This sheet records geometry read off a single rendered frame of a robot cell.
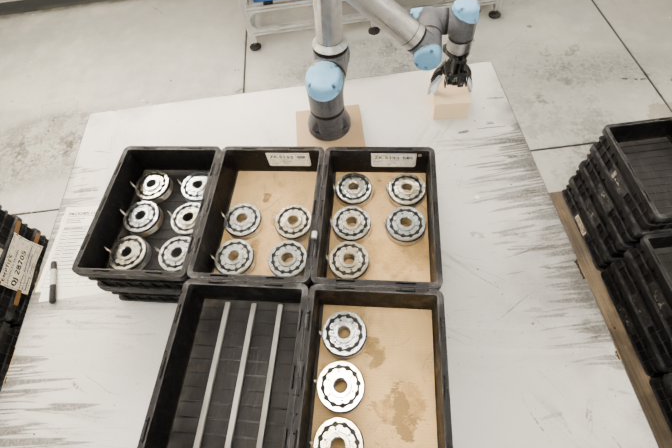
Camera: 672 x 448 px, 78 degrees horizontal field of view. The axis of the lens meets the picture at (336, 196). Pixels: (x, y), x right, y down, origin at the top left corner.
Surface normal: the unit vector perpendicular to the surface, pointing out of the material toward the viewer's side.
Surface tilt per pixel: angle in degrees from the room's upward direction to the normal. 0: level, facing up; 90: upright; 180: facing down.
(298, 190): 0
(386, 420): 0
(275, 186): 0
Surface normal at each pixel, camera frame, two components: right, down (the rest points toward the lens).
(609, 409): -0.09, -0.53
